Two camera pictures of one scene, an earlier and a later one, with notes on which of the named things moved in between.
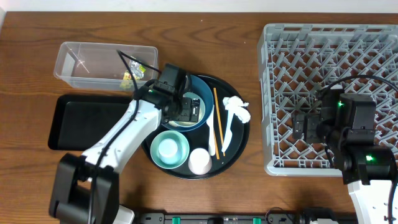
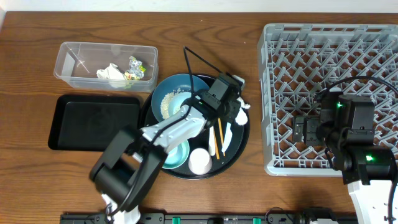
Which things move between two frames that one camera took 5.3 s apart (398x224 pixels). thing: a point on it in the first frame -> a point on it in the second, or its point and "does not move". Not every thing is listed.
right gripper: x=298 y=122 does not move
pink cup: x=200 y=162 does not move
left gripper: x=190 y=114 -> x=232 y=116
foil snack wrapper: x=137 y=70 does not move
